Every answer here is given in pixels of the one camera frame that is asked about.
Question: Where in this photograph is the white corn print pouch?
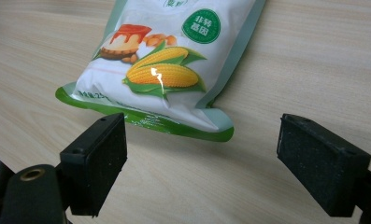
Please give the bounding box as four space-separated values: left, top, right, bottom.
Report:
54 0 267 143

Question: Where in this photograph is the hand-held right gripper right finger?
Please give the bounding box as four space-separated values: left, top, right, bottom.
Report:
276 113 371 218

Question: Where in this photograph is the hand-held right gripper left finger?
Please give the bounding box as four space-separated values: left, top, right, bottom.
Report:
59 112 128 217

